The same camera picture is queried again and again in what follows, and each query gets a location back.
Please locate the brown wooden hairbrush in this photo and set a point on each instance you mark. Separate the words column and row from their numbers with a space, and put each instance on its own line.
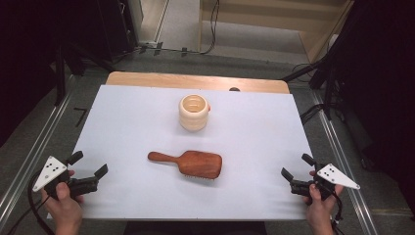
column 199, row 164

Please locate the person's dark clothing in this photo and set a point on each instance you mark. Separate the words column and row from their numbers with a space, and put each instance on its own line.
column 195, row 229

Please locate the metal floor rail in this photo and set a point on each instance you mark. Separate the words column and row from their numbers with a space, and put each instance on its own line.
column 36, row 150
column 342, row 163

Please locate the person's left hand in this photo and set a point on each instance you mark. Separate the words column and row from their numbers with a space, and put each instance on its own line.
column 65, row 210

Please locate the black metal stand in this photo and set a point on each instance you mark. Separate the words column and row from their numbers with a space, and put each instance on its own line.
column 328, row 84
column 60, row 75

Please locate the white table cover sheet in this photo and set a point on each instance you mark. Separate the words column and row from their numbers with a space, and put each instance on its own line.
column 147, row 130

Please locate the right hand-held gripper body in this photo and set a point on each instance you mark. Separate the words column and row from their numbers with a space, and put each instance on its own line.
column 336, row 176

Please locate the person's right hand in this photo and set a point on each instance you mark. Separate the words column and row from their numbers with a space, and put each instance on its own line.
column 321, row 210

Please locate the black cabinet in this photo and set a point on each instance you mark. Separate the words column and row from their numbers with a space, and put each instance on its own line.
column 114, row 29

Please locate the light wooden platform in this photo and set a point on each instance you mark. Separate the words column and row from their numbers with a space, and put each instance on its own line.
column 261, row 18

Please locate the cream ribbed cup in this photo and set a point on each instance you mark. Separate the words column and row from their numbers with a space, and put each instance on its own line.
column 192, row 122

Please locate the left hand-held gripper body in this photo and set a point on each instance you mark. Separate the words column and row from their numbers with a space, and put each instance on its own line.
column 49, row 171

